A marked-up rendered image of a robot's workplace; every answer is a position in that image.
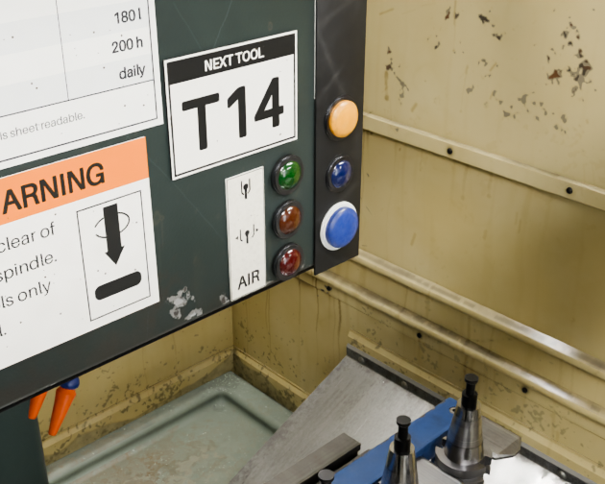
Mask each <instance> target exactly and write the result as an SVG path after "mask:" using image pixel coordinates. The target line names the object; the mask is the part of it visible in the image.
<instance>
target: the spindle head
mask: <svg viewBox="0 0 605 484"><path fill-rule="evenodd" d="M155 13H156V25H157V50H158V63H159V76H160V89H161V102H162V114H163V124H160V125H157V126H153V127H151V128H147V129H144V130H140V131H137V132H133V133H127V134H124V135H120V136H116V137H114V138H110V139H107V140H103V141H100V142H96V143H93V144H89V145H86V146H83V147H80V148H76V149H73V150H69V151H65V152H62V153H58V154H55V155H51V156H49V157H43V158H39V159H36V160H32V161H29V162H25V163H22V164H18V165H15V166H12V167H8V168H5V169H1V170H0V178H3V177H6V176H9V175H12V174H16V173H19V172H23V171H26V170H30V169H33V168H37V167H39V166H43V165H46V164H49V163H53V162H56V161H60V160H63V159H67V158H70V157H75V156H79V155H82V154H85V153H89V152H92V151H96V150H99V149H103V148H106V147H109V146H112V145H116V144H119V143H123V142H126V141H129V140H133V139H136V138H139V137H142V136H145V138H146V150H147V161H148V172H149V184H150V195H151V206H152V217H153V229H154V239H155V251H156V262H157V284H158V294H159V302H156V303H153V304H151V305H149V306H146V307H144V308H142V309H139V310H137V311H135V312H133V313H131V314H129V315H127V316H124V317H122V318H120V319H117V320H115V321H113V322H110V323H108V324H106V325H103V326H101V327H97V328H95V329H93V330H91V331H89V332H87V333H84V334H82V335H80V336H77V337H75V338H73V339H70V340H68V341H66V342H63V343H61V344H59V345H57V346H54V347H53V348H51V349H48V350H46V351H42V352H40V353H38V354H35V355H33V356H31V357H28V358H26V359H24V360H21V361H19V362H17V363H14V364H12V365H10V366H8V367H6V368H4V369H1V370H0V413H2V412H4V411H6V410H8V409H10V408H13V407H15V406H16V405H18V404H20V403H22V402H25V401H27V400H29V399H32V398H34V397H36V396H39V395H41V394H43V393H45V392H47V391H49V390H52V389H54V388H56V387H58V386H60V385H62V384H64V383H66V382H68V381H70V380H72V379H74V378H77V377H79V376H81V375H84V374H86V373H89V372H91V371H93V370H95V369H97V368H99V367H101V366H104V365H106V364H108V363H109V362H111V361H113V360H116V359H118V358H120V357H122V356H124V355H126V354H129V353H131V352H133V351H136V350H138V349H141V348H143V347H145V346H147V345H149V344H151V343H154V342H155V341H157V340H159V339H161V338H163V337H165V336H168V335H170V334H172V333H174V332H176V331H178V330H181V329H183V328H185V327H188V326H190V325H193V324H195V323H197V322H199V321H201V320H202V319H205V318H207V317H209V316H211V315H213V314H215V313H218V312H220V311H222V310H224V309H226V308H228V307H230V306H233V305H235V304H237V303H240V302H242V301H245V300H246V299H248V298H250V297H252V296H254V295H257V294H259V293H261V292H263V291H265V290H267V289H270V288H272V287H274V286H276V285H278V284H280V283H283V282H285V281H286V280H280V279H278V278H276V276H275V275H274V272H273V262H274V258H275V256H276V254H277V252H278V251H279V249H280V248H281V247H283V246H284V245H286V244H288V243H297V244H299V245H300V246H301V247H302V249H303V264H302V268H301V269H300V271H299V272H298V273H297V274H296V275H295V277H296V276H298V275H300V274H302V273H304V272H306V271H309V270H311V269H313V268H314V137H315V99H314V78H315V0H155ZM293 30H297V139H295V140H292V141H289V142H286V143H283V144H280V145H278V146H275V147H272V148H269V149H266V150H263V151H260V152H257V153H254V154H251V155H248V156H245V157H241V158H238V159H235V160H232V161H229V162H226V163H223V164H220V165H217V166H214V167H211V168H208V169H206V170H203V171H200V172H197V173H194V174H191V175H188V176H185V177H182V178H179V179H176V180H171V170H170V157H169V143H168V131H167V117H166V105H165V91H164V78H163V65H162V61H163V60H167V59H172V58H175V57H179V56H184V55H188V54H192V53H197V52H201V51H204V50H209V49H213V48H217V47H222V46H226V45H230V44H234V43H238V42H243V41H247V40H251V39H256V38H260V37H264V36H271V35H275V34H280V33H284V32H288V31H293ZM289 154H292V155H295V156H298V157H299V158H300V159H301V160H302V163H303V169H304V170H303V177H302V182H301V184H300V185H299V187H298V188H297V189H296V190H295V191H294V192H292V193H290V194H288V195H281V194H278V193H277V192H276V191H275V190H274V188H273V186H272V182H271V177H272V172H273V169H274V167H275V165H276V163H277V162H278V161H279V160H280V159H281V158H282V157H284V156H286V155H289ZM261 166H263V170H264V215H265V259H266V286H264V287H261V288H259V289H257V290H255V291H253V292H251V293H249V294H247V295H245V296H243V297H241V298H238V299H236V300H234V301H231V300H230V271H229V249H228V227H227V205H226V183H225V179H228V178H230V177H233V176H236V175H239V174H242V173H245V172H248V171H251V170H253V169H255V168H258V167H261ZM287 200H296V201H298V202H299V203H301V204H302V207H303V213H304V215H303V221H302V225H301V227H300V229H299V230H298V231H297V232H296V233H295V234H294V235H293V236H292V237H290V238H287V239H282V238H279V237H277V236H276V235H275V234H274V232H273V229H272V221H273V216H274V214H275V212H276V210H277V208H278V207H279V206H280V205H281V204H282V203H283V202H285V201H287Z"/></svg>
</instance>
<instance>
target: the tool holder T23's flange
mask: <svg viewBox="0 0 605 484"><path fill-rule="evenodd" d="M483 447H484V456H483V458H482V460H481V461H480V462H479V463H477V464H474V465H469V466H464V465H459V464H456V463H453V462H452V461H450V460H449V459H447V457H446V456H445V453H444V448H439V447H436V448H435V460H434V464H435V465H437V466H438V467H440V468H441V469H442V470H443V471H444V472H447V473H448V474H451V475H453V476H455V477H456V478H458V479H460V480H461V481H463V482H464V484H484V479H483V478H482V477H481V475H482V474H484V473H486V474H488V475H490V470H491V467H490V465H491V463H492V451H491V449H490V448H489V446H488V445H487V444H486V443H485V442H483Z"/></svg>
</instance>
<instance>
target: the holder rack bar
mask: <svg viewBox="0 0 605 484"><path fill-rule="evenodd" d="M456 403H457V400H456V399H453V398H447V399H445V400H444V401H442V402H441V403H439V404H438V405H436V406H435V407H433V408H432V409H430V410H429V411H427V412H426V413H424V414H423V415H421V416H420V417H419V418H418V419H416V420H415V421H413V422H412V423H411V424H410V425H409V426H408V433H409V434H410V435H411V443H412V444H413V445H414V447H415V454H416V458H417V457H419V456H422V457H424V458H426V459H427V460H430V459H432V458H433V457H434V456H435V448H436V447H439V448H443V446H442V438H444V437H446V436H447V435H448V431H449V427H450V424H451V420H452V417H453V414H454V410H455V407H456ZM395 434H396V433H395ZM395 434H394V435H392V436H391V437H389V438H388V439H386V440H385V441H383V442H382V443H380V444H379V445H377V446H376V447H374V448H372V449H371V450H369V451H368V452H367V453H365V454H364V455H362V456H361V457H359V458H358V459H356V460H355V461H353V462H352V463H350V464H349V465H347V466H346V467H345V468H344V469H342V470H341V471H339V472H337V473H336V474H335V475H334V480H333V481H332V482H331V484H377V482H379V481H381V478H382V475H383V471H384V467H385V463H386V458H387V454H388V450H389V446H390V444H391V443H392V442H393V441H394V437H395Z"/></svg>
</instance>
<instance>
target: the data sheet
mask: <svg viewBox="0 0 605 484"><path fill-rule="evenodd" d="M160 124H163V114H162V102H161V89H160V76H159V63H158V50H157V25H156V13H155V0H0V170H1V169H5V168H8V167H12V166H15V165H18V164H22V163H25V162H29V161H32V160H36V159H39V158H43V157H49V156H51V155H55V154H58V153H62V152H65V151H69V150H73V149H76V148H80V147H83V146H86V145H89V144H93V143H96V142H100V141H103V140H107V139H110V138H114V137H116V136H120V135H124V134H127V133H133V132H137V131H140V130H144V129H147V128H151V127H153V126H157V125H160Z"/></svg>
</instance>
